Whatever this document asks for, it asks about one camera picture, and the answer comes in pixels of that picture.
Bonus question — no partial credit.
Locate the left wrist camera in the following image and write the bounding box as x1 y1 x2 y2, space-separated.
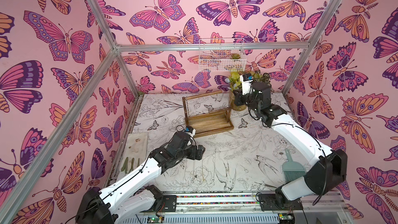
185 126 196 138

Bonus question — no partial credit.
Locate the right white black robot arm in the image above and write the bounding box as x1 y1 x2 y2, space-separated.
233 82 348 209

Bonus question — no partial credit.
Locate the wooden jewelry display stand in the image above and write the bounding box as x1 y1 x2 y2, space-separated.
182 90 234 138

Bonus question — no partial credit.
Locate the thin chain necklace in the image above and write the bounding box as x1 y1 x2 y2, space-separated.
198 158 207 183

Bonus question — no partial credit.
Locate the green brush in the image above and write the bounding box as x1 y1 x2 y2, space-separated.
282 149 306 183

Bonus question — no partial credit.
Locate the glass vase with plants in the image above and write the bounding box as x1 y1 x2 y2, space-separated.
229 72 273 111

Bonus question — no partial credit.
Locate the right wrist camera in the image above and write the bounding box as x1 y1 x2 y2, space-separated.
240 73 254 95

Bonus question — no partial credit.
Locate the white wire wall basket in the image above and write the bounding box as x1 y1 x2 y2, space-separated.
198 38 247 72

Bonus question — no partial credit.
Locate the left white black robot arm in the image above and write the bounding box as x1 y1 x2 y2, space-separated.
73 127 205 224

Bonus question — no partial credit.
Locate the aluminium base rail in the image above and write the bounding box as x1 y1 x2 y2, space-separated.
90 191 349 224

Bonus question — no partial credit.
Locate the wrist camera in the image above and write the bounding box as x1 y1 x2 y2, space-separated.
185 126 196 138
240 73 254 95

